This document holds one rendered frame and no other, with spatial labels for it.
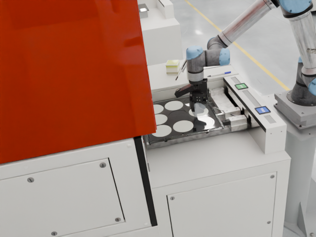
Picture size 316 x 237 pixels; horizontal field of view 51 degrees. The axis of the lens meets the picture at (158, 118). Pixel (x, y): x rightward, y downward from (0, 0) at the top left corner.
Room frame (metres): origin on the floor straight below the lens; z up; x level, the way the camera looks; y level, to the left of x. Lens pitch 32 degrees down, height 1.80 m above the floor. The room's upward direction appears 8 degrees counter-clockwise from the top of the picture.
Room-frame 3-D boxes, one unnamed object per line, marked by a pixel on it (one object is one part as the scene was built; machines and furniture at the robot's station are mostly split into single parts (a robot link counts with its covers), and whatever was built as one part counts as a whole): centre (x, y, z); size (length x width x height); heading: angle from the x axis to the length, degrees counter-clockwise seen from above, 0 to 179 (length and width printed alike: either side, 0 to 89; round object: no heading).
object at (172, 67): (1.85, -0.13, 1.00); 0.07 x 0.07 x 0.07; 72
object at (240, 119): (1.34, -0.38, 0.89); 0.08 x 0.03 x 0.03; 95
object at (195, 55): (1.41, -0.21, 1.21); 0.09 x 0.08 x 0.11; 81
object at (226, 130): (1.35, -0.18, 0.84); 0.50 x 0.02 x 0.03; 95
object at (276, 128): (1.43, -0.47, 0.89); 0.55 x 0.09 x 0.14; 5
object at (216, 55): (1.42, -0.31, 1.21); 0.11 x 0.11 x 0.08; 81
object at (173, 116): (1.46, -0.11, 0.90); 0.34 x 0.34 x 0.01; 5
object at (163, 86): (1.85, -0.17, 0.89); 0.62 x 0.35 x 0.14; 95
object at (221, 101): (1.50, -0.37, 0.87); 0.36 x 0.08 x 0.03; 5
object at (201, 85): (1.41, -0.21, 1.05); 0.09 x 0.08 x 0.12; 67
